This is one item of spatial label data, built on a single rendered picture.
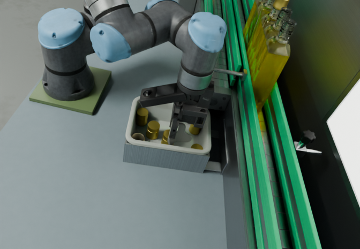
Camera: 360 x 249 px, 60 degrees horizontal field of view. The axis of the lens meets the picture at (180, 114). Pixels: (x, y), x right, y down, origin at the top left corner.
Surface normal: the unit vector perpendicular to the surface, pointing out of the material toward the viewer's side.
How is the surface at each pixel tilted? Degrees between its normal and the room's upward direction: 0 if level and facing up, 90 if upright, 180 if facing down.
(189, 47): 90
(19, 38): 0
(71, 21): 10
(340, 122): 90
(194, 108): 0
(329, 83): 90
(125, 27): 36
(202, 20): 1
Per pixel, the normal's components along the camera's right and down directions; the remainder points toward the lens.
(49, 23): 0.07, -0.58
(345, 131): -0.98, -0.16
